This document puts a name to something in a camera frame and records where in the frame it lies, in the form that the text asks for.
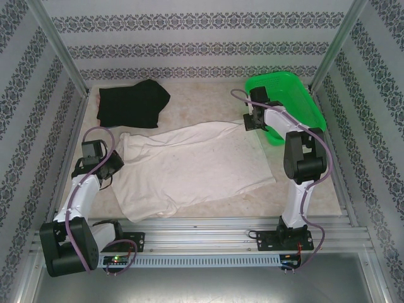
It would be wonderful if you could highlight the green plastic basket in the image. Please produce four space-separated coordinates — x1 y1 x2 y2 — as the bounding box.
245 71 328 146

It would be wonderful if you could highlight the black t-shirt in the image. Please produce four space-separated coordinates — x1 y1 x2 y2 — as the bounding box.
96 80 171 129

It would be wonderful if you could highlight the white t-shirt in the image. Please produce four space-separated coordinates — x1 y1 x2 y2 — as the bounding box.
110 119 276 223

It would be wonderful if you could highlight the left controller board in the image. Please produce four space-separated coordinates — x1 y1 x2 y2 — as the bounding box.
100 254 132 266

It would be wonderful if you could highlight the controller board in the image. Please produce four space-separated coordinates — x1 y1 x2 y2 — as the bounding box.
280 253 303 269
100 254 132 266

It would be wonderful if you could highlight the right controller board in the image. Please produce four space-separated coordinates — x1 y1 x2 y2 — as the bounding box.
280 253 303 269

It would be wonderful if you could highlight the grey metal sheet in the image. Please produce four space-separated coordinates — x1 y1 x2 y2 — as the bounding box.
30 266 388 303

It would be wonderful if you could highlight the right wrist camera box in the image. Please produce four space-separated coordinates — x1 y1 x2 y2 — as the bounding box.
249 86 270 104

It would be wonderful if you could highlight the aluminium left side rail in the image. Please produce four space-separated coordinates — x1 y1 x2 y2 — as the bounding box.
44 93 91 230

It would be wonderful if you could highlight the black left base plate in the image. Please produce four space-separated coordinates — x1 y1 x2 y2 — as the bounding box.
100 232 146 253

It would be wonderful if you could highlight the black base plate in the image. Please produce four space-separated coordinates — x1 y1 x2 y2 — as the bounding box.
100 232 146 253
257 229 315 253

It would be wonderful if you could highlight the aluminium right frame post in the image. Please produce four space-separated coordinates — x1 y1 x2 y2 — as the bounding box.
309 0 372 92

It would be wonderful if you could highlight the aluminium frame post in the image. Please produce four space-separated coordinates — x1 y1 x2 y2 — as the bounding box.
27 0 92 97
309 0 372 92

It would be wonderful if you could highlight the aluminium right side rail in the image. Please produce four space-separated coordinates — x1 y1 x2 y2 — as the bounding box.
309 90 360 227

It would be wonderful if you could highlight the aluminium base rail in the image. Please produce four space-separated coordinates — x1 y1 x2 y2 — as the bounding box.
31 217 372 253

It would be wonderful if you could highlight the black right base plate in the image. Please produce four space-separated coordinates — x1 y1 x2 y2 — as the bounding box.
257 229 315 253

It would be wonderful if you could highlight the slotted grey cable duct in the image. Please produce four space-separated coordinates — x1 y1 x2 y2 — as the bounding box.
97 254 282 270

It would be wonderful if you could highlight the aluminium left frame post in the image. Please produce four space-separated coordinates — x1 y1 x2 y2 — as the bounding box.
27 0 92 97

